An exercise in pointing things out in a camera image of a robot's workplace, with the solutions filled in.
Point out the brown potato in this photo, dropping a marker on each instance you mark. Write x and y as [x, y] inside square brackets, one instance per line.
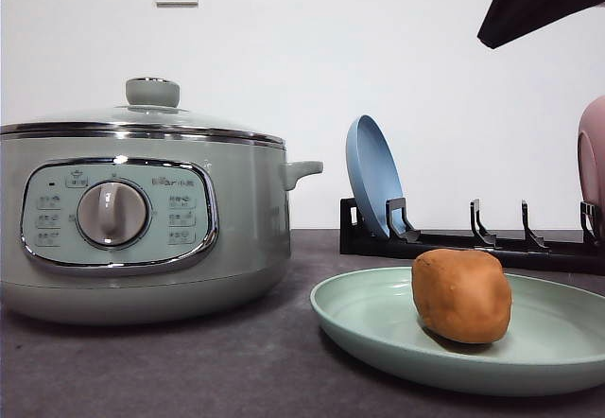
[462, 295]

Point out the pink plate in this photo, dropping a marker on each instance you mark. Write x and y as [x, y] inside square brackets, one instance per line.
[591, 159]

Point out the green plate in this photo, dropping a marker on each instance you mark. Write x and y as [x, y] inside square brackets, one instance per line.
[553, 342]

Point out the blue plate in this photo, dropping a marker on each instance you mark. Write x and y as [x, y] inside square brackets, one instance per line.
[373, 174]

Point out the green electric steamer pot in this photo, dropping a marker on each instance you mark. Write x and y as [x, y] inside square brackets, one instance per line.
[134, 224]

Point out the black plate rack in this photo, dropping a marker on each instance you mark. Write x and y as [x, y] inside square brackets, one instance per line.
[534, 254]

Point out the glass steamer lid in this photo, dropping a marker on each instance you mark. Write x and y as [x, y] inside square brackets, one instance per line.
[153, 110]

